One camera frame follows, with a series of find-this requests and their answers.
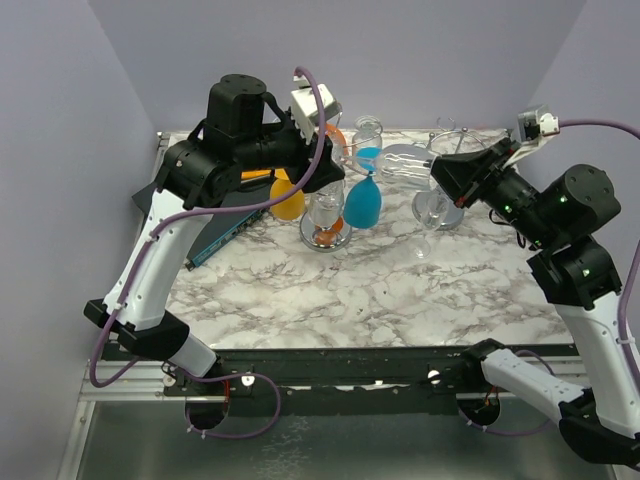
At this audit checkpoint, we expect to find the clear patterned wine glass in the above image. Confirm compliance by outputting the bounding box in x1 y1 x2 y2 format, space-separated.
352 115 383 150

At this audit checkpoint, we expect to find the chrome wine glass rack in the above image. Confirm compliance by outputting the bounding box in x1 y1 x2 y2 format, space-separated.
299 115 383 253
412 117 485 231

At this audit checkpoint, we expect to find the aluminium rail frame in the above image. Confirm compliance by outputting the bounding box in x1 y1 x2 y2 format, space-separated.
54 130 621 480

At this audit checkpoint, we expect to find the orange plastic goblet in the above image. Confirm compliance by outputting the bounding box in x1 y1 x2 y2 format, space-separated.
325 123 349 163

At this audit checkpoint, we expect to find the dark blue network switch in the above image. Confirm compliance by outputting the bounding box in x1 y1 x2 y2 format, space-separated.
131 169 274 271

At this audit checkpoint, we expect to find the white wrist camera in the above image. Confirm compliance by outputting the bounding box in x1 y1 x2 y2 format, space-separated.
505 104 560 167
291 75 342 144

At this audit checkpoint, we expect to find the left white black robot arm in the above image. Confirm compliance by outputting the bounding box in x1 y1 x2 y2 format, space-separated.
84 67 344 395

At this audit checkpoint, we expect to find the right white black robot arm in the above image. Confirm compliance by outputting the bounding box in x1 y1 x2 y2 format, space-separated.
431 138 639 469

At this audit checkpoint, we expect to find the blue plastic goblet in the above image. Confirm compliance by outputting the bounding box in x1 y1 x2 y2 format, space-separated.
343 147 382 229

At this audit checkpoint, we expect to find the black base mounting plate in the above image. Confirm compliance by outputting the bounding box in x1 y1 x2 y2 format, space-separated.
164 346 490 417

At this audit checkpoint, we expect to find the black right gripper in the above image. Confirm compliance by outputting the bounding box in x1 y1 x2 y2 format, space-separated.
423 135 559 247

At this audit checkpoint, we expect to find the yellow plastic goblet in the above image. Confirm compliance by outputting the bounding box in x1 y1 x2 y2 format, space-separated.
268 167 307 221

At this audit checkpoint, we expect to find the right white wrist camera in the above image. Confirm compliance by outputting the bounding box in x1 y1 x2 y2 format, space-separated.
505 104 560 167

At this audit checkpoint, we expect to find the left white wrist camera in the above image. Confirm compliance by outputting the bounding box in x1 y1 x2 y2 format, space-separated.
291 75 342 144

